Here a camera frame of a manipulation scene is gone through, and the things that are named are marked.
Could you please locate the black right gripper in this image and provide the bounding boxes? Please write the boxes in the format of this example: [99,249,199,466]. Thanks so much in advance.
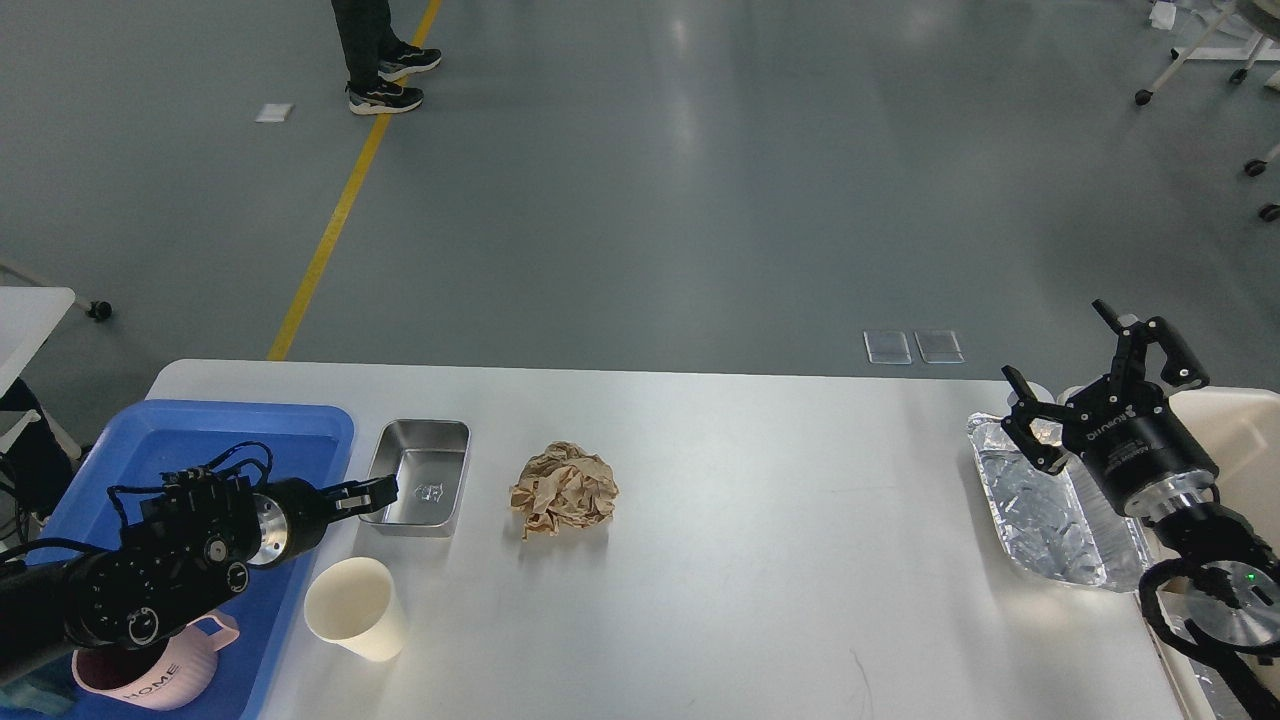
[1001,299,1219,518]

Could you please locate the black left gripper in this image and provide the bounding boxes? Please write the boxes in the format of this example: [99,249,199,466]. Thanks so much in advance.
[247,477,399,569]

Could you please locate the stainless steel rectangular tin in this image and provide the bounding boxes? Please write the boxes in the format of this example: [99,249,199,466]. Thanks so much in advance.
[360,419,471,539]

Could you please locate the pink mug dark inside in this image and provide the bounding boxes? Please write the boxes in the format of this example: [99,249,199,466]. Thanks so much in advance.
[70,610,241,711]

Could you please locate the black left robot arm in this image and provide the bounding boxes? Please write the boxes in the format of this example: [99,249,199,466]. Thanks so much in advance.
[1,447,399,683]

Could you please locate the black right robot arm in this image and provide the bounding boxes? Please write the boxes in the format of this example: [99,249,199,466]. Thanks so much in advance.
[1000,300,1277,719]

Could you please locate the cream paper cup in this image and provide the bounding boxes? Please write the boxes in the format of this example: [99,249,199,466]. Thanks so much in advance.
[303,557,408,662]

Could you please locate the aluminium foil tray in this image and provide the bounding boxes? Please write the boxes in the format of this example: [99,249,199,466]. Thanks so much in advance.
[966,413,1155,593]

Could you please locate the clear floor plate right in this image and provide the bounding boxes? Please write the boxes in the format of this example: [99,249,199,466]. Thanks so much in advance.
[913,329,966,364]

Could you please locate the clear floor plate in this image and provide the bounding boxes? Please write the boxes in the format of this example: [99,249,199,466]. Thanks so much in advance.
[913,329,966,364]
[861,331,913,366]

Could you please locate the crumpled brown paper ball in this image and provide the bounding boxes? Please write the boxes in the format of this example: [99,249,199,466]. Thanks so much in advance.
[509,441,620,541]

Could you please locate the clear floor plate left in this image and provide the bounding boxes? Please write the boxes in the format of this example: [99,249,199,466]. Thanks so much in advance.
[861,331,913,366]

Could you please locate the cream plastic bin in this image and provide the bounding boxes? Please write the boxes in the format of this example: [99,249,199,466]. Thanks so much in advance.
[1155,387,1279,719]

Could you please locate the white side table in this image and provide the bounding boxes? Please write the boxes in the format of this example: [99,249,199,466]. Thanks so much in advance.
[1,286,76,395]

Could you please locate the teal cup in tray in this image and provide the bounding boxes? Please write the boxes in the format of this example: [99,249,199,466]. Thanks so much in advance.
[1,673,77,717]

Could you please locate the white paper on floor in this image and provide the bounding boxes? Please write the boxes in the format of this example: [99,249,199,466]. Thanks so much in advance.
[253,102,294,124]

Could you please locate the standing person legs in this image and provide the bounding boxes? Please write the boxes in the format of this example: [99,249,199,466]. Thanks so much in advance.
[330,1,443,117]

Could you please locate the white wheeled cart frame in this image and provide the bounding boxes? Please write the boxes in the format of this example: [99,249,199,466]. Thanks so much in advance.
[1133,1,1279,225]

